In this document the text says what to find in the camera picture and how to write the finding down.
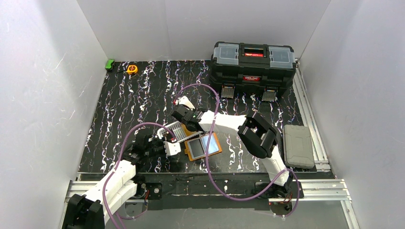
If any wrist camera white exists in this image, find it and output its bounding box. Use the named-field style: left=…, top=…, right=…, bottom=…
left=163, top=138, right=181, bottom=156
left=174, top=96, right=195, bottom=110

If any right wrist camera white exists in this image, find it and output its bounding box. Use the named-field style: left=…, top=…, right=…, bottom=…
left=174, top=96, right=195, bottom=110

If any green small object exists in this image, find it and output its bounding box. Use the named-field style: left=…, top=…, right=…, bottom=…
left=105, top=59, right=115, bottom=71

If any aluminium rail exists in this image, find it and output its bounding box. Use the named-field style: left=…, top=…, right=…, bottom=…
left=293, top=59, right=329, bottom=163
left=64, top=179, right=359, bottom=229

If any orange leather card holder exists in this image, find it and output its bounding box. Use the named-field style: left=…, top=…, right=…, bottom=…
left=184, top=133, right=222, bottom=161

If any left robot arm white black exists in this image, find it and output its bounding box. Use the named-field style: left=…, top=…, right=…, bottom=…
left=61, top=135, right=168, bottom=229

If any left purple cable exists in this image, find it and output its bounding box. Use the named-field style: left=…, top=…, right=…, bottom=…
left=101, top=122, right=176, bottom=229

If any black red toolbox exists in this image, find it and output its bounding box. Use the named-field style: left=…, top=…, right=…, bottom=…
left=209, top=42, right=298, bottom=102

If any yellow tape measure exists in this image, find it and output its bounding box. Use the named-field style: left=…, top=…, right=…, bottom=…
left=126, top=64, right=138, bottom=75

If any white plastic basket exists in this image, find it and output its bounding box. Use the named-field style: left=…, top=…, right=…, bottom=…
left=157, top=121, right=192, bottom=143

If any purple cable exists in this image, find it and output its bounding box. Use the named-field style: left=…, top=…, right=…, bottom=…
left=101, top=122, right=176, bottom=229
left=173, top=83, right=300, bottom=219

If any aluminium front rail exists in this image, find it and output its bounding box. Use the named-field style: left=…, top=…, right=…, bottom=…
left=64, top=179, right=359, bottom=229

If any grey plastic case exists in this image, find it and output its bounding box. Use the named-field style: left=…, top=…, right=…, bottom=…
left=283, top=125, right=315, bottom=169

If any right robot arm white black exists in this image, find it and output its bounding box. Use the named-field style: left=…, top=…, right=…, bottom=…
left=171, top=104, right=292, bottom=197

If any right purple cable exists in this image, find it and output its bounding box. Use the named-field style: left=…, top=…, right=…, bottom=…
left=173, top=83, right=300, bottom=219

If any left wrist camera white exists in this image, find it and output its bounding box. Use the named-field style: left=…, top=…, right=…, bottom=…
left=163, top=138, right=181, bottom=156

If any aluminium right rail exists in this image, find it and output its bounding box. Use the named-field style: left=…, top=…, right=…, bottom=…
left=293, top=59, right=329, bottom=163

